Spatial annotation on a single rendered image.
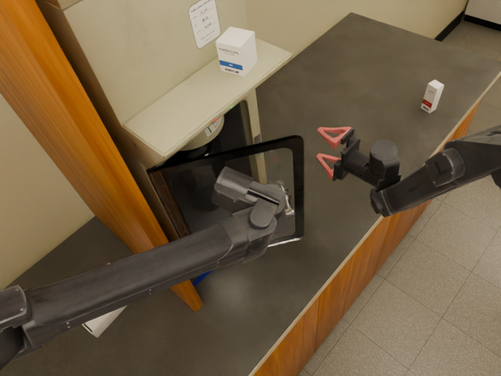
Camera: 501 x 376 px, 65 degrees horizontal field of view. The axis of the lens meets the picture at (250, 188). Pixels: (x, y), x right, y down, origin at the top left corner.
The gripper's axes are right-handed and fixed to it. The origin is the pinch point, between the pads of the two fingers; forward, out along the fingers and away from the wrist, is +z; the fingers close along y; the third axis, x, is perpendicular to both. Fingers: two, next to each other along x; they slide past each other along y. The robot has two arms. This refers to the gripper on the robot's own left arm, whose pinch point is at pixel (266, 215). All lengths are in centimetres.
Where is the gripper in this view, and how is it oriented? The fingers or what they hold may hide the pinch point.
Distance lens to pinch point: 87.2
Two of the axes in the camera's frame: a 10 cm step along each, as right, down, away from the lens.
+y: 2.2, 9.5, -2.1
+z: 0.1, 2.2, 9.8
